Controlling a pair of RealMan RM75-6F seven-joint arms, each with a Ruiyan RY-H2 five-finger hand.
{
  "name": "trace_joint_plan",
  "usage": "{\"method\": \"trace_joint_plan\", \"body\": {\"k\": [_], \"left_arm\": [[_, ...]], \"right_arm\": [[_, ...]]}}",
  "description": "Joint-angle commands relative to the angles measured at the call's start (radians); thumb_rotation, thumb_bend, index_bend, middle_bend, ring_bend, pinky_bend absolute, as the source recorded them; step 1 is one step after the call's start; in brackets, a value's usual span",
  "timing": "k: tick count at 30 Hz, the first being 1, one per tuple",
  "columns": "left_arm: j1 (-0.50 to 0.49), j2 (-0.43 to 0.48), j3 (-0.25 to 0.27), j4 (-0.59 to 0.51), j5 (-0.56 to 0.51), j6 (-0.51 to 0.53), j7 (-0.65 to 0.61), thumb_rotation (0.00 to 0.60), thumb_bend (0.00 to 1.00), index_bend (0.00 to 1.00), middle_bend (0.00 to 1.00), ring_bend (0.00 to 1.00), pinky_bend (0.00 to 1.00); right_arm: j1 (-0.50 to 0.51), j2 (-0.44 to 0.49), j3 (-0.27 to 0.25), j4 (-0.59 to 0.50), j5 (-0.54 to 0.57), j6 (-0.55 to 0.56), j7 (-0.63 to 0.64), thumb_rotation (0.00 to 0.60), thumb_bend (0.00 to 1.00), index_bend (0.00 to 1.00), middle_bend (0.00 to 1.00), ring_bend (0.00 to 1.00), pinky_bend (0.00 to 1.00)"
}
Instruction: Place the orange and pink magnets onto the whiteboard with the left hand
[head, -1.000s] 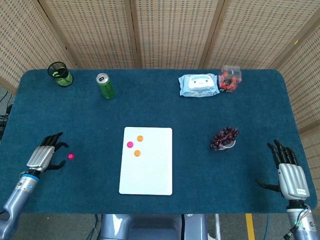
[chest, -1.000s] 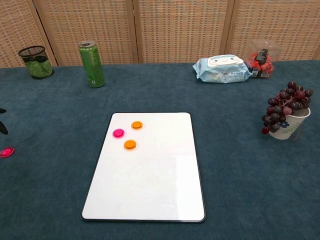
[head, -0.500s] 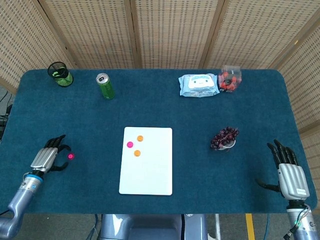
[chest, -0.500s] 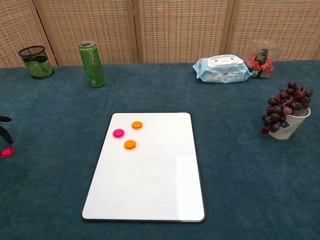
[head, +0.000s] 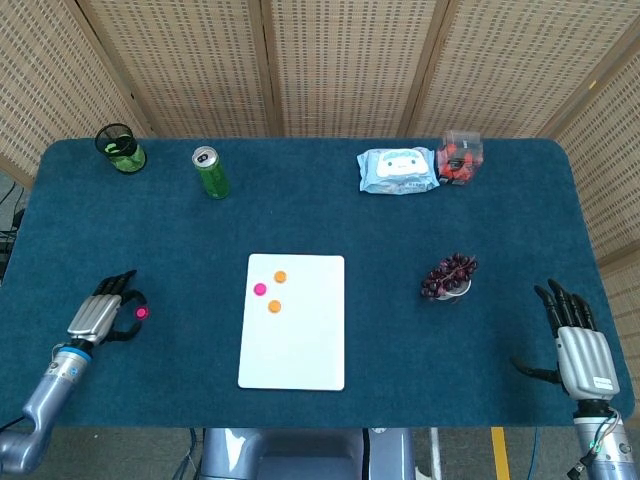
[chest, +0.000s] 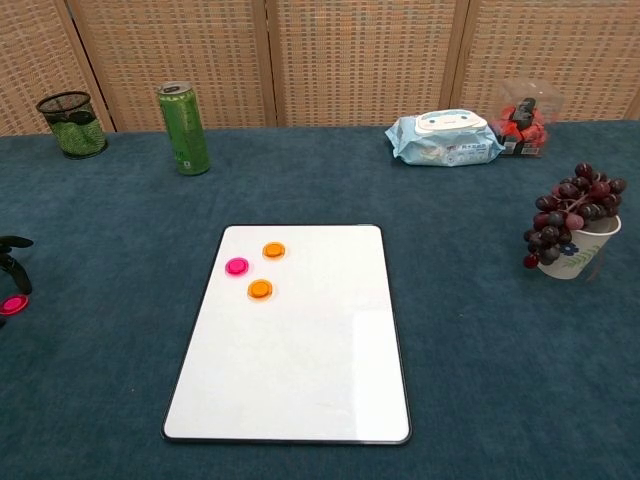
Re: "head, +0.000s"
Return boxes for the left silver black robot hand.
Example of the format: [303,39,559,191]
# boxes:
[66,269,150,346]

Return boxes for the blue wet wipes pack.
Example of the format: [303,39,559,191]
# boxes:
[356,146,441,194]

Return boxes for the white table leg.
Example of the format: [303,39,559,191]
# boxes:
[428,427,444,480]

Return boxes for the blue floor cable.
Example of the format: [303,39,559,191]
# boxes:
[530,428,546,480]

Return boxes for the clear box of red clips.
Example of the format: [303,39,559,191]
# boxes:
[435,129,485,188]

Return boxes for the teal table cloth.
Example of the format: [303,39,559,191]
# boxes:
[0,138,632,430]

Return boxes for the woven bamboo folding screen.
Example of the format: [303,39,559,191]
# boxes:
[0,0,640,361]

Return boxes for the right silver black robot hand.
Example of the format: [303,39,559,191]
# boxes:
[509,277,621,400]

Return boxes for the white magnetic board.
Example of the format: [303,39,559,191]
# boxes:
[237,253,346,392]

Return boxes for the black floor cables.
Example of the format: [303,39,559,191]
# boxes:
[0,182,27,274]

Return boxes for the green drink can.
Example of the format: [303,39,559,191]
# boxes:
[191,145,232,201]

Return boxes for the black mesh pen holder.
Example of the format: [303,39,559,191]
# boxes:
[94,123,148,175]

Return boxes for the grey robot torso base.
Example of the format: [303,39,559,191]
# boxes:
[199,427,416,480]

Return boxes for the dark red grape bunch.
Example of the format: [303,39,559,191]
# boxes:
[420,253,480,301]

